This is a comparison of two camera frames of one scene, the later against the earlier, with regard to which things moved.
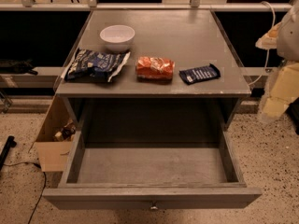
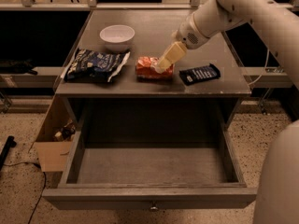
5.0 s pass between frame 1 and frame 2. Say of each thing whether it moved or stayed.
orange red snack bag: stayed
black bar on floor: stayed
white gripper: moved
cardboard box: stayed
